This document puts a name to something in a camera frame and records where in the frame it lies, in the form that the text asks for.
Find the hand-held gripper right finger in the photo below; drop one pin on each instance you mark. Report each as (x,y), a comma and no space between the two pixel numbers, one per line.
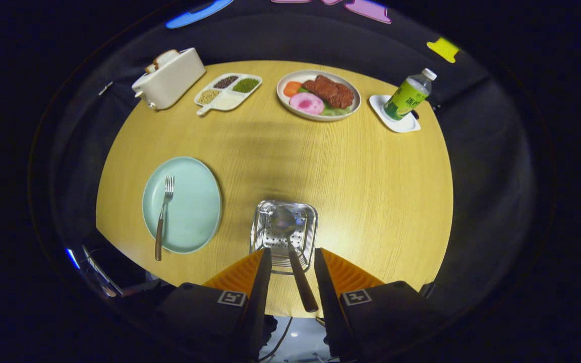
(327,302)

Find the white clip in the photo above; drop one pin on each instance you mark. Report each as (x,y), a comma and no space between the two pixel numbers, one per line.
(105,88)

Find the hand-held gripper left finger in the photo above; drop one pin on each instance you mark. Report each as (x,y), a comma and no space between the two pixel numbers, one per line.
(263,302)

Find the white divided dish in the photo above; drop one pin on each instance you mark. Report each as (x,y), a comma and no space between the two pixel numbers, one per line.
(230,89)

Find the brown bread slice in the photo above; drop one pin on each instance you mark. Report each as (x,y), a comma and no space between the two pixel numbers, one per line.
(151,68)
(165,58)

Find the green bean pile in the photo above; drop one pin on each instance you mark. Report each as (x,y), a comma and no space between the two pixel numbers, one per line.
(246,85)

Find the pink round ham slice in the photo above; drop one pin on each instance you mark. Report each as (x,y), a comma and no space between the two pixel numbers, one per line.
(306,104)

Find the white toaster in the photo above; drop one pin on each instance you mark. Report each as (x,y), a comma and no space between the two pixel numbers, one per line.
(169,83)

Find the green lettuce leaf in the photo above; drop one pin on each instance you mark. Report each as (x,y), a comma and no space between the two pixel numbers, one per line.
(336,111)

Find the dark bean pile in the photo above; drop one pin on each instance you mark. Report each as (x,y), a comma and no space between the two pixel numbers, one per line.
(226,81)

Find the white round food plate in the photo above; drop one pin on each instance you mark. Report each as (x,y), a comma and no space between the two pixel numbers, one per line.
(283,103)

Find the brown meat piece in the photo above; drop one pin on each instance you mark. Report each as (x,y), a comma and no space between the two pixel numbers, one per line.
(328,91)

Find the yellow bean pile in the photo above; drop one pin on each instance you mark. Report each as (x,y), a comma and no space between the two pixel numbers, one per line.
(208,96)

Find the white square coaster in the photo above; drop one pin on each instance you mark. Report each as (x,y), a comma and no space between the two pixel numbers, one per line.
(406,124)

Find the small metal tray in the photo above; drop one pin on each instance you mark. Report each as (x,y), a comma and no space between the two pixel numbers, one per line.
(306,222)

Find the orange carrot slice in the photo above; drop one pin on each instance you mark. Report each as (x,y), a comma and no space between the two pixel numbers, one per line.
(292,88)

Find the mint green plate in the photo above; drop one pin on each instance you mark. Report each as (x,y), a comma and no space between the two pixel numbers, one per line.
(194,206)

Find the green label drink bottle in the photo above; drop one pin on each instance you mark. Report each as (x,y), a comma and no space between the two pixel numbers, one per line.
(406,98)

